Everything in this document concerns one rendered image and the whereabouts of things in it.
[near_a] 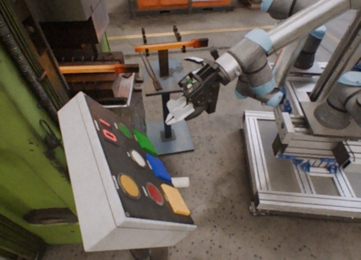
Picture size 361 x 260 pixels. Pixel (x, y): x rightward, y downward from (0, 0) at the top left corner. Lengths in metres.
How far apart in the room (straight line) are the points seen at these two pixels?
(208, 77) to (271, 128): 1.38
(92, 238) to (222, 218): 1.32
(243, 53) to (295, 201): 1.15
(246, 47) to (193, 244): 1.26
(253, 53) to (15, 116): 0.64
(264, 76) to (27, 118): 0.66
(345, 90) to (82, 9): 0.98
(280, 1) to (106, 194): 0.96
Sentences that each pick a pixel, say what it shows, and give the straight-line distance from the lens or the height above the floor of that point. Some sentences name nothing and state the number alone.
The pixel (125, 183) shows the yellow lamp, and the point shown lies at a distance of 0.39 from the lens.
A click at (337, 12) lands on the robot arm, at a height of 1.30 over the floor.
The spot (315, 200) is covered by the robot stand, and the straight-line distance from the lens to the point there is 1.64.
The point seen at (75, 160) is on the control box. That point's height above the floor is 1.17.
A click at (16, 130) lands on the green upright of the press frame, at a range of 0.73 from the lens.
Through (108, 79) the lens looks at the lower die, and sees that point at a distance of 0.97.
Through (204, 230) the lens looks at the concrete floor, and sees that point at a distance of 1.59.
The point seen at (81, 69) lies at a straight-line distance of 1.05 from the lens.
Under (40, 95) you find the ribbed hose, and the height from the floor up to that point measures 1.14.
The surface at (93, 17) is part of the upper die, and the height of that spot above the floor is 1.26.
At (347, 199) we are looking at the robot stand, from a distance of 1.76.
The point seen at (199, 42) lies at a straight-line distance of 1.32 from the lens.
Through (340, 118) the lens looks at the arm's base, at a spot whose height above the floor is 0.88.
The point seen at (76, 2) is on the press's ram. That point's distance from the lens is 0.74.
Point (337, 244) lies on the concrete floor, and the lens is 1.86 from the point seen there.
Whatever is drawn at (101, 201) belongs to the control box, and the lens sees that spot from 0.38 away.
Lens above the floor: 1.51
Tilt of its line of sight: 47 degrees down
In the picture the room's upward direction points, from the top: straight up
